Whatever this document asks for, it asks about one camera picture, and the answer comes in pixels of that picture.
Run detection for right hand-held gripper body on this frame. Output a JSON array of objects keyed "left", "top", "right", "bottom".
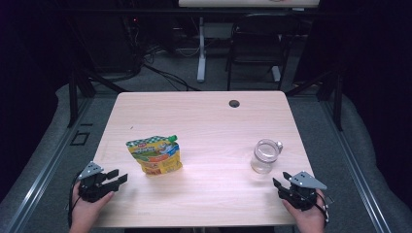
[{"left": 278, "top": 170, "right": 328, "bottom": 213}]

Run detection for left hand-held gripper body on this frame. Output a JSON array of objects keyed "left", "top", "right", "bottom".
[{"left": 77, "top": 160, "right": 115, "bottom": 204}]

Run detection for glass jar with beige lid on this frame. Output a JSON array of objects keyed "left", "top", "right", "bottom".
[{"left": 250, "top": 138, "right": 284, "bottom": 175}]

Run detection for yellow seasoning pouch green cap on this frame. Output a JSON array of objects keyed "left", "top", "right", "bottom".
[{"left": 125, "top": 134, "right": 184, "bottom": 177}]

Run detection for person's left hand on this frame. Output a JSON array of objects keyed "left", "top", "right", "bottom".
[{"left": 68, "top": 183, "right": 115, "bottom": 233}]

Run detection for person's right hand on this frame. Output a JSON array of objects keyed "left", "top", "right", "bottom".
[{"left": 281, "top": 188, "right": 328, "bottom": 233}]

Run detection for short white table foot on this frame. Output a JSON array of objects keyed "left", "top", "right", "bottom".
[{"left": 271, "top": 65, "right": 282, "bottom": 83}]

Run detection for black folding chair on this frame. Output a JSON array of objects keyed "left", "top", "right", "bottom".
[{"left": 225, "top": 13, "right": 303, "bottom": 92}]

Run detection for white table leg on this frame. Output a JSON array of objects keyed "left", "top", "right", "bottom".
[{"left": 196, "top": 17, "right": 208, "bottom": 83}]

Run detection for white table top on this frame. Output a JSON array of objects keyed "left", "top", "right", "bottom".
[{"left": 178, "top": 0, "right": 321, "bottom": 9}]

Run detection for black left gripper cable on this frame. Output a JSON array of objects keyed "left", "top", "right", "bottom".
[{"left": 67, "top": 173, "right": 82, "bottom": 229}]

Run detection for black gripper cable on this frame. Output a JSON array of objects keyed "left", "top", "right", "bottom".
[
  {"left": 309, "top": 192, "right": 330, "bottom": 227},
  {"left": 67, "top": 173, "right": 82, "bottom": 229}
]

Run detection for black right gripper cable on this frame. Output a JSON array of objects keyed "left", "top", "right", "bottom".
[{"left": 309, "top": 192, "right": 330, "bottom": 227}]

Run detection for aluminium floor rail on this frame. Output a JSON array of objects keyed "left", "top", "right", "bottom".
[
  {"left": 3, "top": 96, "right": 93, "bottom": 233},
  {"left": 320, "top": 96, "right": 394, "bottom": 233}
]

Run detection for black frame post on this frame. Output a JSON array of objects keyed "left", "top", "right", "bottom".
[
  {"left": 66, "top": 68, "right": 127, "bottom": 128},
  {"left": 285, "top": 68, "right": 345, "bottom": 132}
]

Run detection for black floor cables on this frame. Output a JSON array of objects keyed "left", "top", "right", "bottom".
[{"left": 139, "top": 45, "right": 200, "bottom": 92}]

